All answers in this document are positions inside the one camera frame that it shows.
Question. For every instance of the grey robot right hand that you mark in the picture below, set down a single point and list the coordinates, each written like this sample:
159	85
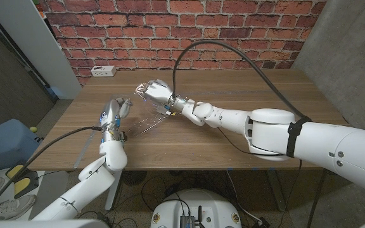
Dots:
157	92

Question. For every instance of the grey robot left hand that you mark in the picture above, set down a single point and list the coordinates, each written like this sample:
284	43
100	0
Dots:
114	117

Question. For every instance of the clear cellophane sheet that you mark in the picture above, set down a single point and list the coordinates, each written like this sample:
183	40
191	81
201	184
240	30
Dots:
144	111

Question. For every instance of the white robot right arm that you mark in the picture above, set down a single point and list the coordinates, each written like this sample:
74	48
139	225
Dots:
280	133

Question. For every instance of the grey electronics box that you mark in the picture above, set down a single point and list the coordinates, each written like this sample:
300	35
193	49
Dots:
187	221

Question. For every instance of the small yellow white connector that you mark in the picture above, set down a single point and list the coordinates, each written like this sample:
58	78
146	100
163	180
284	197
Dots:
166	111
109	128

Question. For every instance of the white power strip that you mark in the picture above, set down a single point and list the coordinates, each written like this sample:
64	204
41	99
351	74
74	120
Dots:
103	71

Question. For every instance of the black round fan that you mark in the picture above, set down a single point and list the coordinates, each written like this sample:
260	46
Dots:
135	178

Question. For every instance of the red brick print backdrop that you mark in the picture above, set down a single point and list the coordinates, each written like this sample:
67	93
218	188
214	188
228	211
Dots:
185	31

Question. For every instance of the white table leg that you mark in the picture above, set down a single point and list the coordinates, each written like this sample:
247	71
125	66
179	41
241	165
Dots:
114	193

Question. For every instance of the small yellow ball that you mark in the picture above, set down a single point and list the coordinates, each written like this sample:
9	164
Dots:
33	129

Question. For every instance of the white door panel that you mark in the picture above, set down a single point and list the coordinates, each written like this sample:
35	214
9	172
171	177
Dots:
33	41

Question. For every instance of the blue grey plastic bin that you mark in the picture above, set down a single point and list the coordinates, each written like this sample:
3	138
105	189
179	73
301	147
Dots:
5	142

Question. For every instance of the yellow black foot pedal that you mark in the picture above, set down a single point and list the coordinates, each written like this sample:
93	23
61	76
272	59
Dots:
21	180

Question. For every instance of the white robot torso base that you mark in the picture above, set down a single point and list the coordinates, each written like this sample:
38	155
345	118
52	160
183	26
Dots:
214	209

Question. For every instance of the grey table leg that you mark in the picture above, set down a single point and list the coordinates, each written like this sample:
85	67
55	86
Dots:
277	193

